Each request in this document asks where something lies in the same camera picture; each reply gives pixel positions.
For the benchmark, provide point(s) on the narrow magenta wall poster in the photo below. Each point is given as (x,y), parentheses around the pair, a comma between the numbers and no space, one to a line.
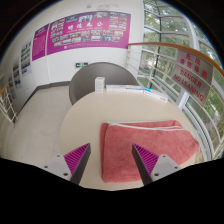
(40,42)

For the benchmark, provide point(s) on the red-lettered warning sign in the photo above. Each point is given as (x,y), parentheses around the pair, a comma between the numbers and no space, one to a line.
(193,77)

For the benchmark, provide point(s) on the flat white and blue box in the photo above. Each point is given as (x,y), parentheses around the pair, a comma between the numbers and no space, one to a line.
(156,94)

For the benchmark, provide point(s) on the long orange handrail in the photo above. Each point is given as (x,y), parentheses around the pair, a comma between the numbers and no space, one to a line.
(173,47)

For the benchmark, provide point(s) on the small upright white box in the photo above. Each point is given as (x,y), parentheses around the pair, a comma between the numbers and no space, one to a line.
(99,84)

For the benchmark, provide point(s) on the row of white photo boards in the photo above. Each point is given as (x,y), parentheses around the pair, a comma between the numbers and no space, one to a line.
(26,57)

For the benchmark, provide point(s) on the grey round-backed chair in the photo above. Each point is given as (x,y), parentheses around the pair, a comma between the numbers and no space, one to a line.
(86,78)

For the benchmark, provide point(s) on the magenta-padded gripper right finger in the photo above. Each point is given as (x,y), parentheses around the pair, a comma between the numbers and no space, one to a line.
(149,164)

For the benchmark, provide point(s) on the white railing with orange top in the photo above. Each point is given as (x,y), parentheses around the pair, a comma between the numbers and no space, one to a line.
(7,106)

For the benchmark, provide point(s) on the pink towel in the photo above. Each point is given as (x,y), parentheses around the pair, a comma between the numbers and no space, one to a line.
(123,150)

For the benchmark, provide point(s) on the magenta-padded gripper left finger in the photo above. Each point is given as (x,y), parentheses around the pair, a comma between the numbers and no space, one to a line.
(74,163)

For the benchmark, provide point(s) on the green exit sign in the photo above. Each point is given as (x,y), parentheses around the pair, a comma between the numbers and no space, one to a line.
(81,64)

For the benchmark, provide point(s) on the large magenta wall poster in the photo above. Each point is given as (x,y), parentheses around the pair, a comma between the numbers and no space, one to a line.
(88,33)

